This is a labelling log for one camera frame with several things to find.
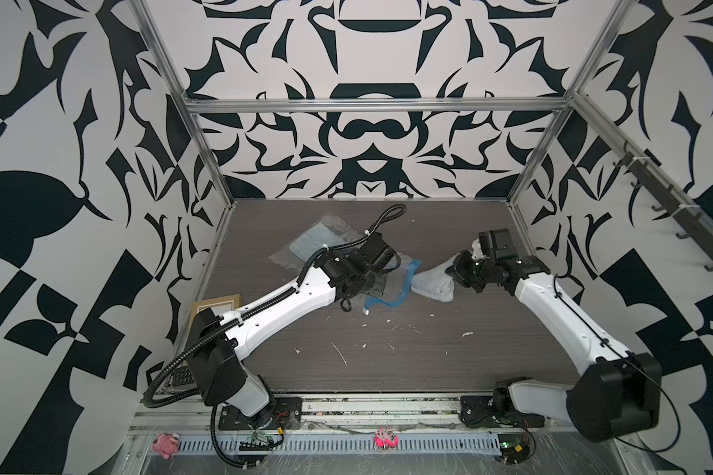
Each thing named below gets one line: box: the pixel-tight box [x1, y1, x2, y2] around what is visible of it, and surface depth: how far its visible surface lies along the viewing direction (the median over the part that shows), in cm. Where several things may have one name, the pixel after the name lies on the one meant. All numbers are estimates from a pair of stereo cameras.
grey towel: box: [409, 253, 461, 302], surface depth 83 cm
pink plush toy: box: [150, 432, 180, 461], surface depth 70 cm
